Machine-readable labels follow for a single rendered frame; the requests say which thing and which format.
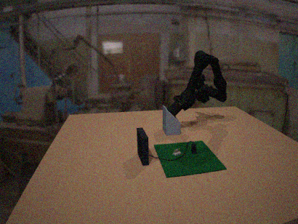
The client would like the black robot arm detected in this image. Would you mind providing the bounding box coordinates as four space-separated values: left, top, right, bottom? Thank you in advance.
166 50 227 118

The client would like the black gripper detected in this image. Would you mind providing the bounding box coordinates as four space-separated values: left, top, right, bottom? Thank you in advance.
196 74 212 103

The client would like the green circuit board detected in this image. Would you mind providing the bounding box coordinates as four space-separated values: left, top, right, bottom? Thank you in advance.
154 140 227 177

